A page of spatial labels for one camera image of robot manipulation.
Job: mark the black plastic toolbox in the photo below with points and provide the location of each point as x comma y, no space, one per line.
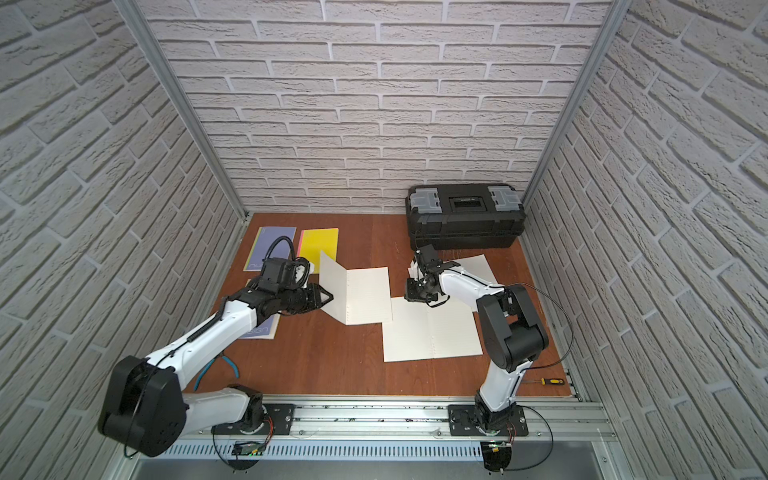
464,216

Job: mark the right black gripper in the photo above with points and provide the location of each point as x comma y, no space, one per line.
411,294

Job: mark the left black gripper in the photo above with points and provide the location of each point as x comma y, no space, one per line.
308,297

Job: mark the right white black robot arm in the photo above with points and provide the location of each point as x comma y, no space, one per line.
512,330

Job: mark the notebook angled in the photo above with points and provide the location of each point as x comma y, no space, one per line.
360,296

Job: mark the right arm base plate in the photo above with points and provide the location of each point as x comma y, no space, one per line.
473,420

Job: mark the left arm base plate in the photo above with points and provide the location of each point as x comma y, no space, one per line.
277,418

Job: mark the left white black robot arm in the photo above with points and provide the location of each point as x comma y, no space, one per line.
146,407

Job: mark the yellow cover notebook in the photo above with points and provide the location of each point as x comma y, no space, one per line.
314,242

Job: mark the yellow handled screwdriver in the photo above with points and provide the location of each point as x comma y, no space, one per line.
546,381

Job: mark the purple cover notebook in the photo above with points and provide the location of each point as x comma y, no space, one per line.
265,237

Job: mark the aluminium mounting rail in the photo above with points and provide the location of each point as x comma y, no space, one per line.
420,418

